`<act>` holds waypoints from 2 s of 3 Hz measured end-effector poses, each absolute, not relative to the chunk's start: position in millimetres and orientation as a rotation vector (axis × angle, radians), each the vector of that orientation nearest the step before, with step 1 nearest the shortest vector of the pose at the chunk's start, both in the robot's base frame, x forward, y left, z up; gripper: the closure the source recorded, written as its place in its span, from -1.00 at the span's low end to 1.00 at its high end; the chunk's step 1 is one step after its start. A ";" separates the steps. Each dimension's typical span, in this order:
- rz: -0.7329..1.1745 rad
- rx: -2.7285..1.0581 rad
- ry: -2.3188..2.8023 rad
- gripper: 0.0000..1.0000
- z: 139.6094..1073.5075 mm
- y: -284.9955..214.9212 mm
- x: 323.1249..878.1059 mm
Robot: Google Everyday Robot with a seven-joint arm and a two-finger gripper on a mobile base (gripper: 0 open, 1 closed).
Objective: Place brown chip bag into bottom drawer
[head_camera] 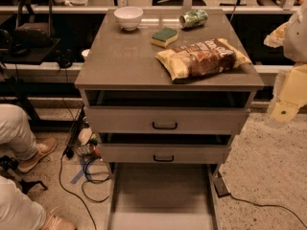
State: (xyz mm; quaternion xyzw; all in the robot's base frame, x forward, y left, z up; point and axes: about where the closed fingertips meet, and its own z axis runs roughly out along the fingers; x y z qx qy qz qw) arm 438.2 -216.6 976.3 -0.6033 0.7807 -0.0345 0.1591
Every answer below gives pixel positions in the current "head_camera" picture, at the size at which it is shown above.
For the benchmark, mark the person's upper leg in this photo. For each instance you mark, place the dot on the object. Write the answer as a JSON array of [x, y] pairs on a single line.
[[15, 131]]

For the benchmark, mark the drawer with handle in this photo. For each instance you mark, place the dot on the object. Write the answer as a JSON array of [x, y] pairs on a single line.
[[167, 120], [164, 154]]

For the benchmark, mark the black headphones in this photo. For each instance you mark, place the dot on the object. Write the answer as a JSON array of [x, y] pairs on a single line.
[[64, 58]]

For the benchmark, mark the green yellow sponge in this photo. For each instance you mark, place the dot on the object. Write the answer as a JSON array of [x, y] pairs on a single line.
[[164, 37]]

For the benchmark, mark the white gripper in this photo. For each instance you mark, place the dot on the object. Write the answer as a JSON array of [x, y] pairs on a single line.
[[297, 40]]

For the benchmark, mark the black bag on shelf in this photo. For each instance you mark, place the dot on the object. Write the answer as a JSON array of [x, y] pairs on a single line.
[[31, 32]]

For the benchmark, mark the white bowl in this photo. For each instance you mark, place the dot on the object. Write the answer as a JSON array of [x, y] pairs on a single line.
[[128, 18]]

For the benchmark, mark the tan lower shoe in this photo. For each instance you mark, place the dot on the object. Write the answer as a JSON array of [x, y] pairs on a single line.
[[54, 222]]

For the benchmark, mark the middle drawer with handle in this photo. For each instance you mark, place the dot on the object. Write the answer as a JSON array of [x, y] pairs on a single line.
[[164, 154]]

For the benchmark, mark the tan shoe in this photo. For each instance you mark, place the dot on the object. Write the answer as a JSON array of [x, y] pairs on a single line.
[[42, 150], [54, 222]]

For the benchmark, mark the person's lower leg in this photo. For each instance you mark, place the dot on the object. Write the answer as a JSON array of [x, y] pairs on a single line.
[[17, 210]]

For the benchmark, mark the green soda can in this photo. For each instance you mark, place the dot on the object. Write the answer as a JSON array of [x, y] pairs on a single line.
[[192, 19]]

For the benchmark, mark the brown chip bag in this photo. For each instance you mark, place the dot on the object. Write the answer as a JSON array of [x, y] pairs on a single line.
[[209, 57]]

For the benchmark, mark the top drawer with handle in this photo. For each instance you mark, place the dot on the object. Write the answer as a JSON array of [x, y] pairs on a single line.
[[167, 120]]

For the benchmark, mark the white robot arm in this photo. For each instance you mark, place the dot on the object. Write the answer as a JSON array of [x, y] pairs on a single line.
[[292, 36]]

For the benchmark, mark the black power adapter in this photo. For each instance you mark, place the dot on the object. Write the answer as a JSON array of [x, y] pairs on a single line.
[[221, 187]]

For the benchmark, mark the open bottom drawer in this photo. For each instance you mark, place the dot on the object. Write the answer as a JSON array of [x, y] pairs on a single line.
[[162, 197]]

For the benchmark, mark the grey drawer cabinet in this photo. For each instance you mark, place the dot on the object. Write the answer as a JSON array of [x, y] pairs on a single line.
[[181, 104]]

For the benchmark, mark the person's leg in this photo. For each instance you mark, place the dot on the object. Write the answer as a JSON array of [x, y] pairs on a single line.
[[17, 210], [15, 131]]

